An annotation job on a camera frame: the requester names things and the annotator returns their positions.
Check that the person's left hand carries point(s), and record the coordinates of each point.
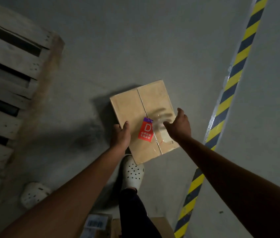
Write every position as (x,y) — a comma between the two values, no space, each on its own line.
(121,137)

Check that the person's right hand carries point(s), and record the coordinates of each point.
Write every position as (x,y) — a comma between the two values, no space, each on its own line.
(179,128)

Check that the cardboard box red label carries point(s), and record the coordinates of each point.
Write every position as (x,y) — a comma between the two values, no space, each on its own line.
(130,106)

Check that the cardboard box taped seam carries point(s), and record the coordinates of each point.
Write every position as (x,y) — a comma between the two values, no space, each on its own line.
(164,228)

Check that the wooden pallet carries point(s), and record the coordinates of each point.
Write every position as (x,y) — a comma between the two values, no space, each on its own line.
(6,54)

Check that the person's right forearm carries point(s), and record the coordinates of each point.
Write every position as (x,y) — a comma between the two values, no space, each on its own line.
(241,185)

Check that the person's left forearm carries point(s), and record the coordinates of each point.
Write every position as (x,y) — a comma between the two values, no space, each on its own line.
(68,203)

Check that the white perforated right shoe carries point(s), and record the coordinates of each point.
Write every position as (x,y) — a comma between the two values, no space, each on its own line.
(132,173)

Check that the white perforated shoe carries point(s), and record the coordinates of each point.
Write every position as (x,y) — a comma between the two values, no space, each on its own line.
(132,173)
(34,194)

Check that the black trousers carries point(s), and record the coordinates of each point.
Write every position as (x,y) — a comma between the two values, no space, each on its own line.
(135,215)

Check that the yellow black hazard tape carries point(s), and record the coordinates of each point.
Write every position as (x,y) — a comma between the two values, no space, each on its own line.
(241,54)

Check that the white perforated left shoe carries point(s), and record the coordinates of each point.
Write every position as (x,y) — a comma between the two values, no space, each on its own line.
(34,194)

